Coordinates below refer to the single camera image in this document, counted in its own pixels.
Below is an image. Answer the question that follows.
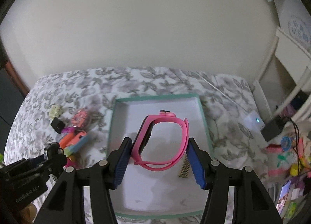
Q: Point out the white device with light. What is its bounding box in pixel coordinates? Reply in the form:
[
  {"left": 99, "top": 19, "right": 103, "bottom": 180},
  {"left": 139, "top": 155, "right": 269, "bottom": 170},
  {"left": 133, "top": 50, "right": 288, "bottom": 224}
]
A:
[{"left": 243, "top": 111, "right": 266, "bottom": 133}]

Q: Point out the floral grey bedsheet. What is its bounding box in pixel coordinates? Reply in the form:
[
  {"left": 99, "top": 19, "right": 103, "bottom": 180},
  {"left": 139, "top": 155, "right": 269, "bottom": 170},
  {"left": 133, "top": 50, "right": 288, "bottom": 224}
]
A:
[{"left": 5, "top": 67, "right": 277, "bottom": 224}]

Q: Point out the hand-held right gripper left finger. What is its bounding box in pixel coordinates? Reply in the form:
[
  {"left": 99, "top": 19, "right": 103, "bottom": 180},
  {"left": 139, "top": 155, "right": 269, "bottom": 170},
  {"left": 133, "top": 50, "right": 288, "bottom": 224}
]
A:
[{"left": 40, "top": 138, "right": 133, "bottom": 224}]

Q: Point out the cream patterned tile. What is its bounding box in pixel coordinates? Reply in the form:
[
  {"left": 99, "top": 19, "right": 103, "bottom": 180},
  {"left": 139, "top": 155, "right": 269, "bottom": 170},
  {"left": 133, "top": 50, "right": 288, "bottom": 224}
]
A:
[{"left": 178, "top": 155, "right": 193, "bottom": 179}]

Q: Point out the small orange toy knife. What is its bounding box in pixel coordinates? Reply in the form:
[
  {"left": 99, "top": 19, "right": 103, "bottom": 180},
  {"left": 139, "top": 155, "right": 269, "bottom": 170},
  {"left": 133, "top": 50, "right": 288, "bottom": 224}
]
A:
[{"left": 59, "top": 133, "right": 74, "bottom": 149}]

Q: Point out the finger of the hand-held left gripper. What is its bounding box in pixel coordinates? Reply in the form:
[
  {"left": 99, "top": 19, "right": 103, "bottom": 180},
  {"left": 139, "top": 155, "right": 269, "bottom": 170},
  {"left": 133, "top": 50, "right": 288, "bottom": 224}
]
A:
[{"left": 44, "top": 142, "right": 67, "bottom": 176}]

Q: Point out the teal cardboard box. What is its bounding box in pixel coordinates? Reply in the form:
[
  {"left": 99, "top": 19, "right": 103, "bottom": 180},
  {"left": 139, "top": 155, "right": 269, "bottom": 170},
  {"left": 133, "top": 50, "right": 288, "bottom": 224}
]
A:
[{"left": 106, "top": 93, "right": 215, "bottom": 220}]

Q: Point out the small black box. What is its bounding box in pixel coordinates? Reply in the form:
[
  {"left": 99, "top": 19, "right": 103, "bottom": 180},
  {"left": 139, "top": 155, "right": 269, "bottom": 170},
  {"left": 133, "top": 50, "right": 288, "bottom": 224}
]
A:
[{"left": 51, "top": 117, "right": 66, "bottom": 134}]

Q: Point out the white cable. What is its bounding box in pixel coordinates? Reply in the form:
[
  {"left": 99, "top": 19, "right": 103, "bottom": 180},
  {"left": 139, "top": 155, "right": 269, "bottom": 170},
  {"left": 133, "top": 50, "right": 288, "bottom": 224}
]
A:
[{"left": 177, "top": 71, "right": 246, "bottom": 116}]

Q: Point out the large orange blue toy knife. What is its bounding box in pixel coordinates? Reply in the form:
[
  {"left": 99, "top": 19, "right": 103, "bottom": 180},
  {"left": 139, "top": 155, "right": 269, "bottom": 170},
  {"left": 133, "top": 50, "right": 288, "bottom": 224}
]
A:
[{"left": 64, "top": 132, "right": 88, "bottom": 158}]

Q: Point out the black power adapter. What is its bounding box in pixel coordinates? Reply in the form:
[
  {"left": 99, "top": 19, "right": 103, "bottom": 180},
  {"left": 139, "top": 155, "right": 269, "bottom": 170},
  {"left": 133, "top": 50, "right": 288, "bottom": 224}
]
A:
[{"left": 261, "top": 119, "right": 283, "bottom": 142}]

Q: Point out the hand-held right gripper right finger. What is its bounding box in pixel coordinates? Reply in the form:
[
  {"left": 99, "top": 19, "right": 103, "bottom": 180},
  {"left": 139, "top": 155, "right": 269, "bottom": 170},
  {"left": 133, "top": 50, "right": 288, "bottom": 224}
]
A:
[{"left": 188, "top": 138, "right": 283, "bottom": 224}]

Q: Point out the pile of colourful toys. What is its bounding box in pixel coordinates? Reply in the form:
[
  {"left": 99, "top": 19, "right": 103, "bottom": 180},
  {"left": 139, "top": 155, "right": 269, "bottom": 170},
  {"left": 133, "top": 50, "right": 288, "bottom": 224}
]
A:
[{"left": 266, "top": 117, "right": 311, "bottom": 217}]

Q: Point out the white shelf unit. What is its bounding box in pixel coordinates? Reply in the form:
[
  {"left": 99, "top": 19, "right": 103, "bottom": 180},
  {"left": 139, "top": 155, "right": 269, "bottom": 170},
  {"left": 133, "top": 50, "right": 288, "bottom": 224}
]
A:
[{"left": 253, "top": 26, "right": 311, "bottom": 127}]

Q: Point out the cream hair clip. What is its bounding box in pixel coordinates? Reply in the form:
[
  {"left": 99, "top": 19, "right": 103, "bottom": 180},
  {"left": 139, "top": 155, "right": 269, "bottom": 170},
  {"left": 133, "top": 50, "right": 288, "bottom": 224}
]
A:
[{"left": 49, "top": 105, "right": 62, "bottom": 119}]

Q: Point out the brown wooden frame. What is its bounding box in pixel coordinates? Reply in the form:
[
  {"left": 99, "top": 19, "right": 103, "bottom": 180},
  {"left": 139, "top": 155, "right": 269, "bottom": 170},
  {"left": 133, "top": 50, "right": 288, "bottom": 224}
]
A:
[{"left": 5, "top": 61, "right": 30, "bottom": 98}]

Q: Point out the round tin pink print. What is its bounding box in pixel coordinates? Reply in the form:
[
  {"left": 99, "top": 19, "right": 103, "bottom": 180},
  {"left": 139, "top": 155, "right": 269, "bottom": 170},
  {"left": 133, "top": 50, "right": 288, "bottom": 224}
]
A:
[{"left": 72, "top": 108, "right": 91, "bottom": 130}]

